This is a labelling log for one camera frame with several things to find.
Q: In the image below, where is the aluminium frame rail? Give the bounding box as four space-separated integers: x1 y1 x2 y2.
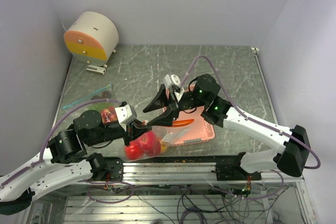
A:
28 161 305 185

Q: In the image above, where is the red apple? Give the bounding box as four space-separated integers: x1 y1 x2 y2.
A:
124 143 143 161

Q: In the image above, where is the small metal bracket block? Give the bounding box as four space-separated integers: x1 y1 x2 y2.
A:
86 65 106 76

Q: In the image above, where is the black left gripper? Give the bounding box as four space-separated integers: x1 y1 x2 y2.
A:
86 116 152 145

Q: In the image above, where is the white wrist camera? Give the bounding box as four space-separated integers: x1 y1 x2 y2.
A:
115 104 137 124
163 74 185 102

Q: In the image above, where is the round cream drawer cabinet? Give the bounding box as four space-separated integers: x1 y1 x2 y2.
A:
64 11 119 67

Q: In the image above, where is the pink perforated plastic basket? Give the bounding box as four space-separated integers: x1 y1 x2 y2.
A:
162 84 216 146

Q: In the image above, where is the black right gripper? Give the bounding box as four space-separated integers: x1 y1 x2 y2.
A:
143 84 208 126

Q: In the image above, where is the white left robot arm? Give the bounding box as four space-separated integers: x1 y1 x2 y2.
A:
1 110 152 216

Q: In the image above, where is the clear blue-zipper zip bag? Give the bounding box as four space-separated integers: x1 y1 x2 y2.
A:
62 83 114 111

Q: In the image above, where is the red strawberry bunch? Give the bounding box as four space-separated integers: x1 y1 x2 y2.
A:
101 106 118 124

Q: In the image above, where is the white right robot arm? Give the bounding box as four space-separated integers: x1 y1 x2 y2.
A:
143 74 310 180

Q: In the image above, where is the pink-red apple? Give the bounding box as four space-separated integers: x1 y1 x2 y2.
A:
139 131 161 156

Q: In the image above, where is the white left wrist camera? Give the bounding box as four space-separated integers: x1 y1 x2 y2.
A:
115 104 137 124

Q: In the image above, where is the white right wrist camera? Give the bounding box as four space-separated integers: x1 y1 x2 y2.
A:
163 74 185 102

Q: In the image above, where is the yellow-red peach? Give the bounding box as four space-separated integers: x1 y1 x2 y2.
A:
160 142 170 153

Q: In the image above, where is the green grape bunch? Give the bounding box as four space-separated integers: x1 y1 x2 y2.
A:
87 103 107 113

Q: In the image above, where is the clear red-zipper zip bag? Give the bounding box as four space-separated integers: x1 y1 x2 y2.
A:
118 119 194 162

